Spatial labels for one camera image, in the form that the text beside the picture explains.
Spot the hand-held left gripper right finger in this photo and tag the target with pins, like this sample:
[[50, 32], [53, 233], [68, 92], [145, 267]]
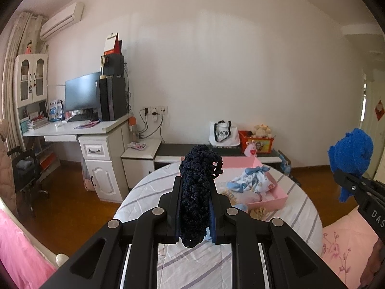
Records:
[[212, 216]]

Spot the navy knitted scrunchie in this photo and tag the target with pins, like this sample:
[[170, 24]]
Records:
[[195, 186]]

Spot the stack of books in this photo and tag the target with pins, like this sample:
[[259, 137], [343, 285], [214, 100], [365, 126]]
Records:
[[34, 124]]

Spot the beige quilted coat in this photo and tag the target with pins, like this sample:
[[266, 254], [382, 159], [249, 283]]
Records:
[[6, 162]]

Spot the printed cloth with blue bow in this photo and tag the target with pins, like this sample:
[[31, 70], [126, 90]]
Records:
[[252, 180]]

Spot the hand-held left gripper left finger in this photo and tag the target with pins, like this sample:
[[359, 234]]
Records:
[[177, 236]]

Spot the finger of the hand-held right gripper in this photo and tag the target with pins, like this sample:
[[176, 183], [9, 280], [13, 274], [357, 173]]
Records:
[[349, 182]]

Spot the black computer monitor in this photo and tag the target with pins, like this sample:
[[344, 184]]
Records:
[[81, 93]]

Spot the wall power outlets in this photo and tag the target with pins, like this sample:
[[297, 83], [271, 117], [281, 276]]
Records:
[[154, 110]]

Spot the small pink packet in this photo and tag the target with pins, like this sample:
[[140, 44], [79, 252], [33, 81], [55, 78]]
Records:
[[137, 145]]

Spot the cream bed frame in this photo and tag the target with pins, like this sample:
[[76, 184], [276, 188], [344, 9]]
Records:
[[61, 259]]

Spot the low black and white cabinet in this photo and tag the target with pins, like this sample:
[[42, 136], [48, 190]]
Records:
[[141, 159]]

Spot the red storage box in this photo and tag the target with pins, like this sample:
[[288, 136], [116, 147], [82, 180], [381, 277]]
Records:
[[264, 146]]

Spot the black box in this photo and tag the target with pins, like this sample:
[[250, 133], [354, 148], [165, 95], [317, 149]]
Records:
[[114, 66]]

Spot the pink heart toy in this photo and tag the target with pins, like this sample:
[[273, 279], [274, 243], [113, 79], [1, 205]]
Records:
[[251, 151]]

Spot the pink floral blanket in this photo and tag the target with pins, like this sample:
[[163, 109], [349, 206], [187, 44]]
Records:
[[346, 246]]

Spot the red door decoration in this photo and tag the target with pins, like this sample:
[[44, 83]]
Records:
[[380, 106]]

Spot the round striped-cloth table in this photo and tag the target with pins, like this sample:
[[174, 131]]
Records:
[[144, 195]]

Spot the white air conditioner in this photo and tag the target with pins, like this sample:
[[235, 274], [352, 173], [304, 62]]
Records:
[[60, 21]]

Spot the black keyboard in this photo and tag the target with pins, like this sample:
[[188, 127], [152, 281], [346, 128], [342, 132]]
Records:
[[82, 118]]

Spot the plain pink blanket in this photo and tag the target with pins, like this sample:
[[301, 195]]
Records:
[[21, 253]]

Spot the orange-lid bottle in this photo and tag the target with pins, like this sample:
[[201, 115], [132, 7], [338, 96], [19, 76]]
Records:
[[133, 126]]

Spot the white tote bag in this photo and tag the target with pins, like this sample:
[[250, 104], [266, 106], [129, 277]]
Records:
[[224, 135]]

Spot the small doll figure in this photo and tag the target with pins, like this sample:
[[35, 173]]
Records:
[[29, 47]]

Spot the black office chair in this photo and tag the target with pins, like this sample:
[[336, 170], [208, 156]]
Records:
[[25, 174]]

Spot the light blue scrunchie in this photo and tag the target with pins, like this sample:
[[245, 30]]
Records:
[[241, 207]]

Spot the white glass-door cabinet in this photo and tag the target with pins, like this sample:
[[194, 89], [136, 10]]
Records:
[[30, 81]]

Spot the white desk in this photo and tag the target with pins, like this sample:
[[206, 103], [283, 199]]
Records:
[[99, 156]]

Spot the blue and white package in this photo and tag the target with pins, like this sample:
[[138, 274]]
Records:
[[55, 110]]

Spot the blue fluffy scrunchie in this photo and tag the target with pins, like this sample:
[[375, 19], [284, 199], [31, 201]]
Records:
[[352, 150]]

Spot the pink box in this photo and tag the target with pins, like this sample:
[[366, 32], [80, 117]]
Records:
[[240, 161]]

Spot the red and white cardboard box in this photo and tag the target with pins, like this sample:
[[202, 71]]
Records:
[[112, 43]]

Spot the beige plush toy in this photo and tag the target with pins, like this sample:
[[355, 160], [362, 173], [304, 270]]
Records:
[[261, 131]]

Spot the black computer tower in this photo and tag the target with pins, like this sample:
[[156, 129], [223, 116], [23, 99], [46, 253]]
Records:
[[112, 99]]

